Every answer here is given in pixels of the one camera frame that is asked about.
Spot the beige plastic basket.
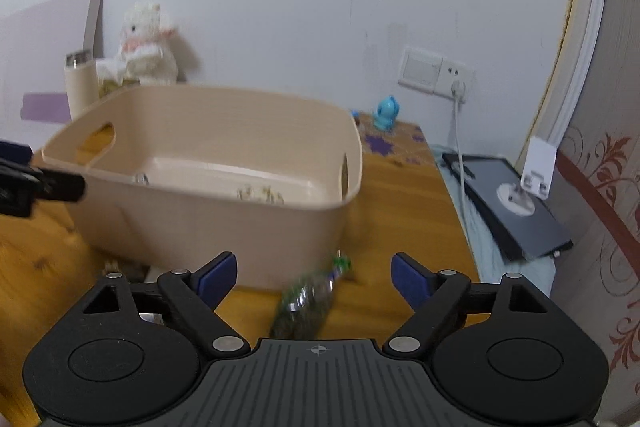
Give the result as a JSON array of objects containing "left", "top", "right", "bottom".
[{"left": 41, "top": 84, "right": 364, "bottom": 294}]

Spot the white wall socket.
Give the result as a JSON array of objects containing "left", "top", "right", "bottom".
[{"left": 435, "top": 57, "right": 475, "bottom": 104}]

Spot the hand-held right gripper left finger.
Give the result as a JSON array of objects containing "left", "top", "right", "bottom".
[{"left": 82, "top": 251, "right": 252, "bottom": 361}]

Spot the white plush rabbit toy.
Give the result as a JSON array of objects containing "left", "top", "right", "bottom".
[{"left": 114, "top": 0, "right": 181, "bottom": 86}]

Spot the black framed tablet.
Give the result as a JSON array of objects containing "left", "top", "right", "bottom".
[{"left": 441, "top": 151, "right": 575, "bottom": 263}]

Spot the lavender board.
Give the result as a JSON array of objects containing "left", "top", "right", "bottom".
[{"left": 0, "top": 0, "right": 105, "bottom": 148}]

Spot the purple flowered table mat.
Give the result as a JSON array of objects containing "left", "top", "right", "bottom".
[{"left": 355, "top": 110, "right": 432, "bottom": 168}]

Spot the beige thermos bottle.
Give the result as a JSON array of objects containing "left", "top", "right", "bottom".
[{"left": 64, "top": 49, "right": 100, "bottom": 124}]

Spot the clear plastic bottle green label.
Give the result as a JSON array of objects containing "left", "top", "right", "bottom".
[{"left": 269, "top": 250, "right": 353, "bottom": 339}]

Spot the blue toy figure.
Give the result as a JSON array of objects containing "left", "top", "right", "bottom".
[{"left": 372, "top": 95, "right": 401, "bottom": 133}]

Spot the cream patterned bed headboard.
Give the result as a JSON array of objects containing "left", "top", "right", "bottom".
[{"left": 515, "top": 0, "right": 640, "bottom": 427}]

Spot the purple tape strip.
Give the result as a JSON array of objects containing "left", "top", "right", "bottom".
[{"left": 22, "top": 92, "right": 70, "bottom": 124}]

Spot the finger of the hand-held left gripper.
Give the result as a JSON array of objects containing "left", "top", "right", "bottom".
[
  {"left": 0, "top": 157, "right": 87, "bottom": 219},
  {"left": 0, "top": 140, "right": 33, "bottom": 164}
]

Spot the white round stand base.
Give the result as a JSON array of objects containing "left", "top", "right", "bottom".
[{"left": 497, "top": 183, "right": 541, "bottom": 218}]

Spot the white wall switch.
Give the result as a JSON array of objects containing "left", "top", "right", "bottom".
[{"left": 398, "top": 46, "right": 444, "bottom": 96}]

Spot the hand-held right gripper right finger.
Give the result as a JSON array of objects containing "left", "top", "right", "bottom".
[{"left": 383, "top": 251, "right": 552, "bottom": 361}]

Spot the white plastic bracket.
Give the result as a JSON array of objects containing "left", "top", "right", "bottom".
[{"left": 519, "top": 136, "right": 560, "bottom": 200}]

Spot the white tissue pack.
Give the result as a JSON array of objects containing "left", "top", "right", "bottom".
[{"left": 95, "top": 57, "right": 142, "bottom": 100}]

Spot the white power cable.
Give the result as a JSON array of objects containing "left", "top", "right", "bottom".
[{"left": 449, "top": 79, "right": 476, "bottom": 258}]

